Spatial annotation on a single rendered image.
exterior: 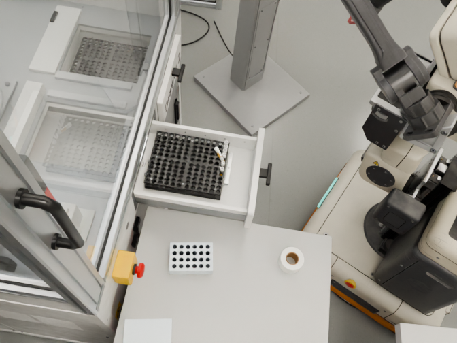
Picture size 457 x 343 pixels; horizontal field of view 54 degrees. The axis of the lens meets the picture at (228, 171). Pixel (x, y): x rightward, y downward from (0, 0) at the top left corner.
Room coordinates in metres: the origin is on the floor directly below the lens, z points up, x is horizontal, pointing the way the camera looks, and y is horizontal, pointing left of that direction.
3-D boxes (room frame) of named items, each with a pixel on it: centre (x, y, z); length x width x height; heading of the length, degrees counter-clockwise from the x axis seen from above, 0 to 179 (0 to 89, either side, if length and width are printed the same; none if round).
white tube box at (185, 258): (0.38, 0.06, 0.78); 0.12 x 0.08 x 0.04; 100
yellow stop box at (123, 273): (0.29, 0.22, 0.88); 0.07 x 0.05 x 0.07; 0
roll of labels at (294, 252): (0.42, -0.23, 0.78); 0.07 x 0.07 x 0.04
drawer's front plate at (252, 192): (0.62, -0.08, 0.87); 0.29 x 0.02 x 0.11; 0
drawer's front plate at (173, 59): (0.94, 0.24, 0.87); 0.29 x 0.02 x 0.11; 0
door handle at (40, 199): (0.19, 0.22, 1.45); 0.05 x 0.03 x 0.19; 90
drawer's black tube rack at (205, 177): (0.62, 0.12, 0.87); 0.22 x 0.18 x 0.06; 90
